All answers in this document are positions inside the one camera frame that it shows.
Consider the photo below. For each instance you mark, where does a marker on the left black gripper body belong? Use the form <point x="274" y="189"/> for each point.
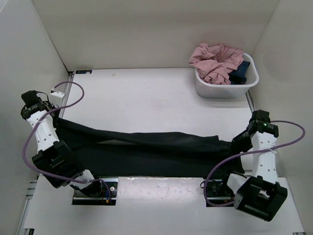
<point x="55" y="115"/>

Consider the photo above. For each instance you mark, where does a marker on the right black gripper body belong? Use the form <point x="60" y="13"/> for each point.
<point x="242" y="142"/>

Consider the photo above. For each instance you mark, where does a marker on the black trousers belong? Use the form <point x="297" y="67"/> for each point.
<point x="167" y="154"/>

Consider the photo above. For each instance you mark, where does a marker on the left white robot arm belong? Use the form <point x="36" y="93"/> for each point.
<point x="53" y="155"/>

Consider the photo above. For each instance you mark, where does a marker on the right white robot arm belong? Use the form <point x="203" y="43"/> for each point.
<point x="260" y="194"/>

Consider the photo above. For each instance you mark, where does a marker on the small black label sticker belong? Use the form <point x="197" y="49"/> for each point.
<point x="83" y="71"/>

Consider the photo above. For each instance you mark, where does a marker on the white plastic laundry basket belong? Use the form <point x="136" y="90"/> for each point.
<point x="207" y="90"/>

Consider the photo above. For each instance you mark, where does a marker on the navy blue garment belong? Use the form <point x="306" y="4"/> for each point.
<point x="238" y="76"/>

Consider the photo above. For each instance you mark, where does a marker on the pink garment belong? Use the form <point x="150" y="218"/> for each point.
<point x="215" y="63"/>

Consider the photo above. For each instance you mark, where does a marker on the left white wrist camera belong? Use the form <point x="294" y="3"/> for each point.
<point x="57" y="96"/>

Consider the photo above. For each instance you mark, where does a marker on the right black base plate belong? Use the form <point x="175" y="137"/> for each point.
<point x="217" y="193"/>

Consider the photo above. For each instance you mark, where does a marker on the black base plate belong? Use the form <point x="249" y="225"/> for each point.
<point x="217" y="193"/>
<point x="98" y="195"/>

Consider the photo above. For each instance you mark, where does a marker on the aluminium frame rail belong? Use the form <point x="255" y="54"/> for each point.
<point x="32" y="185"/>

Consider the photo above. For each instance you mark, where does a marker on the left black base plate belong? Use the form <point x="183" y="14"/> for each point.
<point x="98" y="195"/>

